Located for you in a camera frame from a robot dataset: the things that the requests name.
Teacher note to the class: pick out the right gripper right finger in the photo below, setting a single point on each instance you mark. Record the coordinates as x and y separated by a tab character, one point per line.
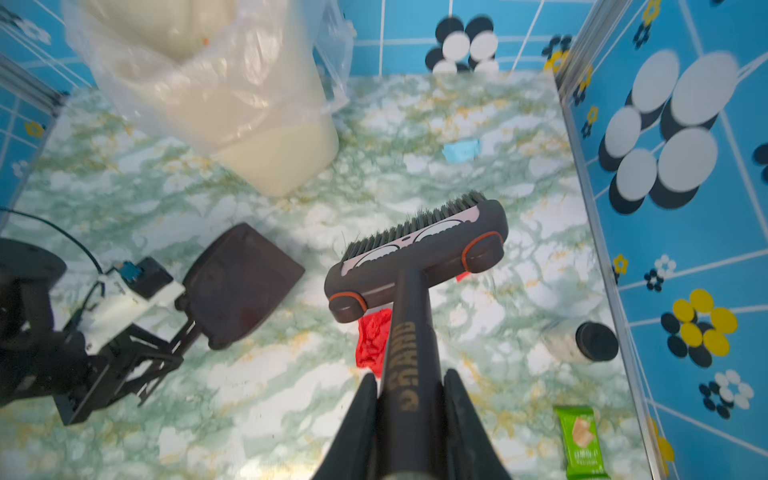
470	453

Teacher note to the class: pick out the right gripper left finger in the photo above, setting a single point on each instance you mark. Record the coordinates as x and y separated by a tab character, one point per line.
349	455

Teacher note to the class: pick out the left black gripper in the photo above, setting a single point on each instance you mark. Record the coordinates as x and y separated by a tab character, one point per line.
135	362

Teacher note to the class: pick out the black dustpan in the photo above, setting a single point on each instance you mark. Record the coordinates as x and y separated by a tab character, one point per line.
236	284

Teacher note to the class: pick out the black pink hand brush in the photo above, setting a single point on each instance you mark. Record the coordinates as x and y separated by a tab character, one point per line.
398	267

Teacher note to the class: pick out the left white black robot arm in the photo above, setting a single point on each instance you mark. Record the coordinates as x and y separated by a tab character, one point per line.
38	360

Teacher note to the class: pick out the red crumpled paper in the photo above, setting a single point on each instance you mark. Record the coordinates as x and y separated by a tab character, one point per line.
373	330

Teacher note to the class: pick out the green packet right edge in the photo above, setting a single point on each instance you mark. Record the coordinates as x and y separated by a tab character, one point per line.
584	457

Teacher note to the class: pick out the white bottle black cap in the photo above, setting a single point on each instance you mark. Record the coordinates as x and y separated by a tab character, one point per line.
581	342

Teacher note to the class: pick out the blue paper scrap right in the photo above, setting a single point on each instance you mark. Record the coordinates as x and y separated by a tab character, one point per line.
462	151

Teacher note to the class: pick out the beige trash bin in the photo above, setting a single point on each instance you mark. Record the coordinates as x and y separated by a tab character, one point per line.
276	150

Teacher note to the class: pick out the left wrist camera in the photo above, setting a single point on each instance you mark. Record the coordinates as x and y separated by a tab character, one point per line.
131	289

